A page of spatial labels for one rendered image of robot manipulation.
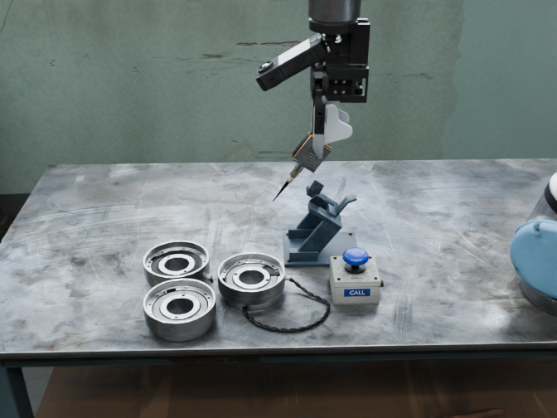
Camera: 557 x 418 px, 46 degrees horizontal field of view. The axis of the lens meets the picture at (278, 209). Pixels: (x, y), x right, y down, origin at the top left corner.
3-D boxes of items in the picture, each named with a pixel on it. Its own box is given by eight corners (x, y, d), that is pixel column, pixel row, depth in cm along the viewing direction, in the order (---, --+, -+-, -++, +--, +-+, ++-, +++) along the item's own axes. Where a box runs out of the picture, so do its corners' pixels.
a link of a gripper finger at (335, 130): (351, 164, 101) (354, 105, 97) (313, 164, 101) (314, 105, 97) (350, 157, 104) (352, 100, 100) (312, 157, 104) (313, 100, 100)
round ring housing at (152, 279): (133, 289, 104) (129, 269, 102) (166, 255, 113) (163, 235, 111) (191, 304, 101) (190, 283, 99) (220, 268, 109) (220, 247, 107)
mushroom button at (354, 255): (342, 286, 101) (344, 260, 98) (340, 271, 104) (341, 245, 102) (368, 286, 101) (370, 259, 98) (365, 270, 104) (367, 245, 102)
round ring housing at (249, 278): (223, 318, 98) (222, 295, 96) (214, 277, 107) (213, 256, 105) (292, 308, 100) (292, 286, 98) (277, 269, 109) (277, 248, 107)
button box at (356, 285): (333, 306, 101) (334, 280, 98) (329, 279, 107) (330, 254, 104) (385, 305, 101) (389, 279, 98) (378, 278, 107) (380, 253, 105)
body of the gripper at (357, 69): (366, 108, 97) (372, 26, 91) (308, 108, 97) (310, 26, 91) (360, 89, 104) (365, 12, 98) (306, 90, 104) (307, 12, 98)
